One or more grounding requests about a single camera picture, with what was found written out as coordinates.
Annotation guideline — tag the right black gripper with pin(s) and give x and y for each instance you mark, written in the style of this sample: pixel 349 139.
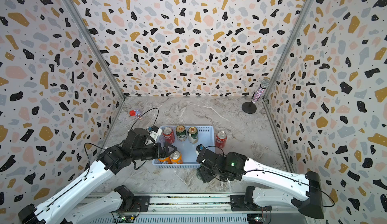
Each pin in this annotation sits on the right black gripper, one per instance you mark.
pixel 201 174

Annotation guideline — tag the red cola can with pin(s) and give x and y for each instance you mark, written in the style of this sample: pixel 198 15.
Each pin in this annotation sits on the red cola can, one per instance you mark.
pixel 168 134
pixel 220 139

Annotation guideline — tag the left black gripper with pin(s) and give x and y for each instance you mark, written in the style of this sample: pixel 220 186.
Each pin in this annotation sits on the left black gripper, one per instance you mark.
pixel 165 153

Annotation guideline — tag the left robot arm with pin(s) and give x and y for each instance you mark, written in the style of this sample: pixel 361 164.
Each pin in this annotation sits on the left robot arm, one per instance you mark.
pixel 108 163

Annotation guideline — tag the orange soda can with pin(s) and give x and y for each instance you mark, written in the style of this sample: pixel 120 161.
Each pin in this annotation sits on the orange soda can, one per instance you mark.
pixel 176 158
pixel 164 160

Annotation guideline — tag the light blue plastic basket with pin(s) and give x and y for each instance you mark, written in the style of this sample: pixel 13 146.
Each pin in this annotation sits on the light blue plastic basket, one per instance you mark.
pixel 187 149

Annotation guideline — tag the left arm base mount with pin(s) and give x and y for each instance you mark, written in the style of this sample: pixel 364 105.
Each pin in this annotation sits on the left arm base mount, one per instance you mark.
pixel 134 204

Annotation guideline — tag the small red toy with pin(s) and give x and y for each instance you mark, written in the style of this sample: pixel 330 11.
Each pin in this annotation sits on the small red toy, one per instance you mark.
pixel 136 113

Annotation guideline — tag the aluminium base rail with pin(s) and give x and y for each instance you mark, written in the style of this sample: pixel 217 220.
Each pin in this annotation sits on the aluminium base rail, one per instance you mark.
pixel 182 208

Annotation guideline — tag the green white gold-top can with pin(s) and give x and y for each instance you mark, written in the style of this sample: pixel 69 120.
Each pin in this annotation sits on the green white gold-top can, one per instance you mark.
pixel 193 135

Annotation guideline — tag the glitter microphone on stand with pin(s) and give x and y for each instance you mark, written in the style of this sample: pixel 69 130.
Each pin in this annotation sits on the glitter microphone on stand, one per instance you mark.
pixel 250 107

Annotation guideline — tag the orange soda can front left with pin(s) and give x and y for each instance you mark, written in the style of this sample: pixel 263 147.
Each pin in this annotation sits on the orange soda can front left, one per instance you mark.
pixel 164 160

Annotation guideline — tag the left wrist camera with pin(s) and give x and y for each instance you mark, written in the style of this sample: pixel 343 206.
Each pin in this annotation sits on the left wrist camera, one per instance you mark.
pixel 140 137

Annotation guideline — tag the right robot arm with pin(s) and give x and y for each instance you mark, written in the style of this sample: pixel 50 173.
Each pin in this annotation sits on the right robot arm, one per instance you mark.
pixel 301 191

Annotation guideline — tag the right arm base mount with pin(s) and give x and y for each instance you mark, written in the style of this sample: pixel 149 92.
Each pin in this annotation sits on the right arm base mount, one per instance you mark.
pixel 244 203

